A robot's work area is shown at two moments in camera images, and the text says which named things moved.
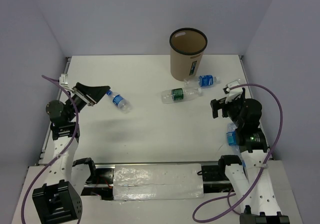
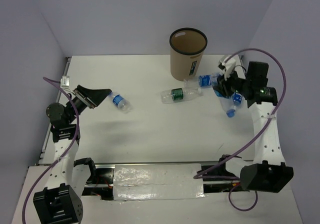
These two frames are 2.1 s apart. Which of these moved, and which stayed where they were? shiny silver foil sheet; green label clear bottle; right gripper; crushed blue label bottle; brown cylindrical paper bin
Moved: right gripper; crushed blue label bottle
Stayed: shiny silver foil sheet; brown cylindrical paper bin; green label clear bottle
